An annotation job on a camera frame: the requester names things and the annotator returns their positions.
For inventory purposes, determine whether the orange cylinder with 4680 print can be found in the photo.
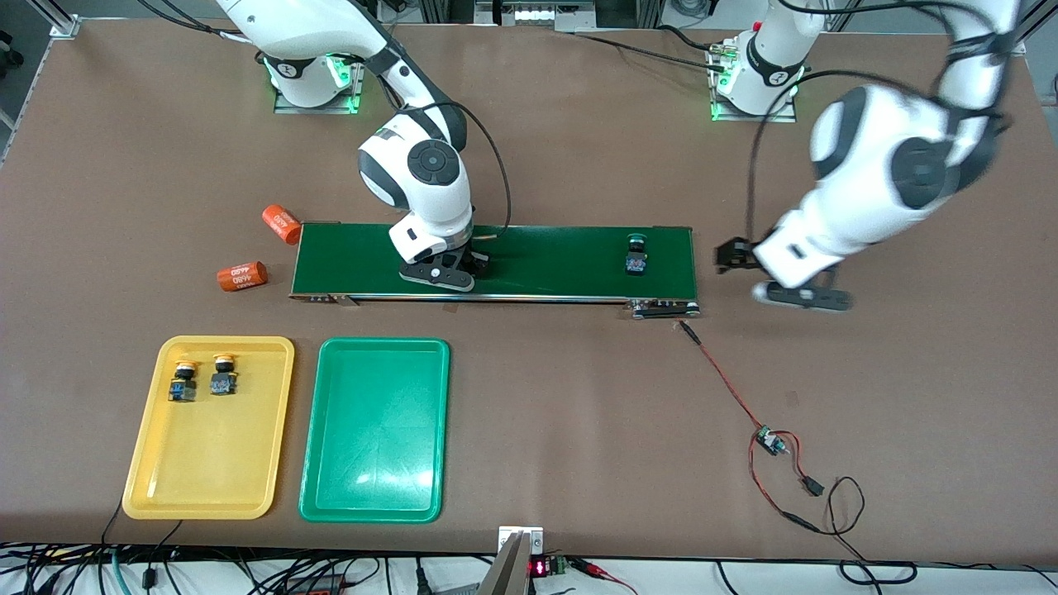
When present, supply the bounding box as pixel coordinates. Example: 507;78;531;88
262;204;303;245
217;261;269;293

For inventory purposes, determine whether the yellow push button switch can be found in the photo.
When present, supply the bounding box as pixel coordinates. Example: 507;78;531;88
169;360;201;404
209;354;240;396

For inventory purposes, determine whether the green conveyor belt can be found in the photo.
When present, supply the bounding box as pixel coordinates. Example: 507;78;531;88
289;221;702;320

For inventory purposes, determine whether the green plastic tray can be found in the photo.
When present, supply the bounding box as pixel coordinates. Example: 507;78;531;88
298;337;451;525

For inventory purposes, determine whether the yellow plastic tray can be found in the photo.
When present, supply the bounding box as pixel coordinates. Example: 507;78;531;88
122;335;296;521

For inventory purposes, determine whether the red clip lead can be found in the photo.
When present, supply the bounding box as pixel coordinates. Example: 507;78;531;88
570;558;639;595

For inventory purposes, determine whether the aluminium corner profile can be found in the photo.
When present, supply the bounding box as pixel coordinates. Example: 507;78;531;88
1004;0;1058;57
33;0;83;40

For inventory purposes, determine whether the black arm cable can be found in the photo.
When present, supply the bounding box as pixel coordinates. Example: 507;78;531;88
744;66;943;249
413;99;512;240

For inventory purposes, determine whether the red and black wire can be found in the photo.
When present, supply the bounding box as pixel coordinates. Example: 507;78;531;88
678;319;826;534

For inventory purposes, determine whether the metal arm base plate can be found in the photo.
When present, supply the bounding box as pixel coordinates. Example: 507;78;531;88
273;50;366;115
709;37;798;123

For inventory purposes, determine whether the black power cable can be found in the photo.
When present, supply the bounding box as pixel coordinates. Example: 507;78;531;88
570;25;732;75

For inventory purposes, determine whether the dark frame with white light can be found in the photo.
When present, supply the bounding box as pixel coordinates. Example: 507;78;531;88
417;0;662;34

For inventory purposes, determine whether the thin black looped cable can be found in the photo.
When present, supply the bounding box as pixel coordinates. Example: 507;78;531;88
822;475;918;586

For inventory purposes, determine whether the grey metal camera mount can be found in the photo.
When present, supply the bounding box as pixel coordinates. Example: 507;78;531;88
475;526;546;595

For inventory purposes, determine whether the tangled floor cable bundle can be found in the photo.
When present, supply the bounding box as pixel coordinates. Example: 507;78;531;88
0;519;497;595

